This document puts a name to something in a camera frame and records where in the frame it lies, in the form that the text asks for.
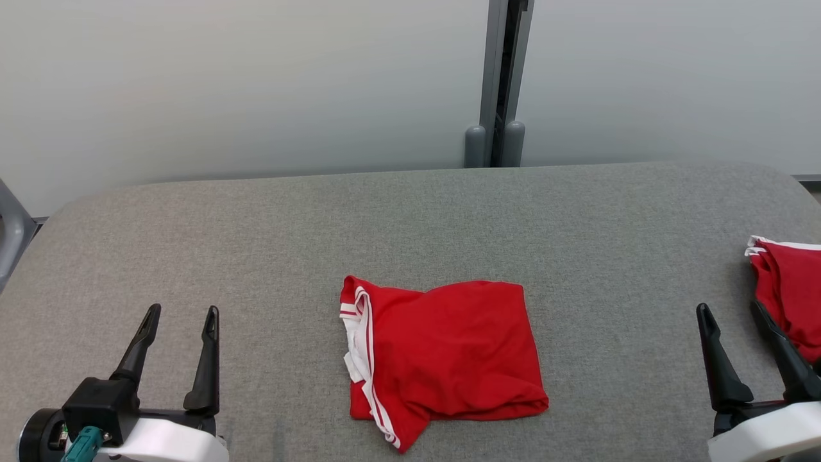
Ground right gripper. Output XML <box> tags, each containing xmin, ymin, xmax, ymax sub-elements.
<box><xmin>696</xmin><ymin>299</ymin><xmax>821</xmax><ymax>462</ymax></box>

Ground red and white jersey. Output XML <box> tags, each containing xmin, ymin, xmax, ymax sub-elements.
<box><xmin>339</xmin><ymin>275</ymin><xmax>550</xmax><ymax>454</ymax></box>

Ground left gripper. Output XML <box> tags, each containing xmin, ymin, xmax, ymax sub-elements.
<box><xmin>96</xmin><ymin>304</ymin><xmax>230</xmax><ymax>462</ymax></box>

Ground grey cylindrical partition foot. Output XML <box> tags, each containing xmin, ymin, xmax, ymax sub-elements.
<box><xmin>464</xmin><ymin>125</ymin><xmax>487</xmax><ymax>169</ymax></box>
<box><xmin>502</xmin><ymin>121</ymin><xmax>526</xmax><ymax>167</ymax></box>

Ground red shorts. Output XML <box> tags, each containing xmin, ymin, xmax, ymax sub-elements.
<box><xmin>745</xmin><ymin>235</ymin><xmax>821</xmax><ymax>364</ymax></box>

